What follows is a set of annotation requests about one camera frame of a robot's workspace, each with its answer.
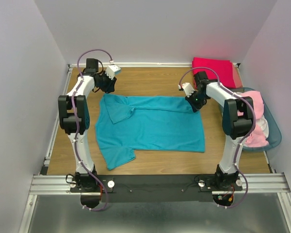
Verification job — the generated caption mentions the teal plastic basket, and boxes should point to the teal plastic basket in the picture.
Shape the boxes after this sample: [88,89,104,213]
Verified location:
[218,88,282,155]

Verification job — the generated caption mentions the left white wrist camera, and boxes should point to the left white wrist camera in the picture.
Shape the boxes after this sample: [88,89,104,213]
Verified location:
[105,64,121,80]

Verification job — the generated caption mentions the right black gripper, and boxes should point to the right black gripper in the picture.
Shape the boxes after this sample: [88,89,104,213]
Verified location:
[185,90,208,112]

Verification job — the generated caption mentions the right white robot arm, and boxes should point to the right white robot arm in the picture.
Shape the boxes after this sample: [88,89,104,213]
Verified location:
[178,71,256,190]

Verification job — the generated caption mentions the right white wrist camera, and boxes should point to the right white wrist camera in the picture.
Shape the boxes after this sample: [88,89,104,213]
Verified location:
[181,83,195,98]

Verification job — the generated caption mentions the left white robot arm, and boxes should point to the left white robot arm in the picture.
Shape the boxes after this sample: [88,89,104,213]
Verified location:
[58,58,121,192]

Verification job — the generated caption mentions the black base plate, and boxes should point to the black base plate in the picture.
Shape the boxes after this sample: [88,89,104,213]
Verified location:
[66,173,243,208]

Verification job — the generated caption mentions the pink t shirt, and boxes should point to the pink t shirt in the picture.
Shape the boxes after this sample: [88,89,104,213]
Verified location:
[236,91,269,148]

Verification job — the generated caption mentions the teal t shirt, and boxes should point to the teal t shirt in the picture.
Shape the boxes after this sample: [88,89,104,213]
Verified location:
[95,94,206,170]

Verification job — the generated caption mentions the folded magenta t shirt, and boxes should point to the folded magenta t shirt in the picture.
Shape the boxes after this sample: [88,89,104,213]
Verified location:
[192,57,236,88]

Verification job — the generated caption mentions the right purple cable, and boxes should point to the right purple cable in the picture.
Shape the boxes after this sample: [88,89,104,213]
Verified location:
[178,67,256,210]

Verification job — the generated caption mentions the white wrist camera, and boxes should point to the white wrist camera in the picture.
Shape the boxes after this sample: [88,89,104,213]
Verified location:
[181,83,195,98]
[105,64,121,80]

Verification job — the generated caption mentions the aluminium rail frame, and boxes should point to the aluminium rail frame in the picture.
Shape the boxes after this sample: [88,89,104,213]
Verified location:
[16,62,291,233]

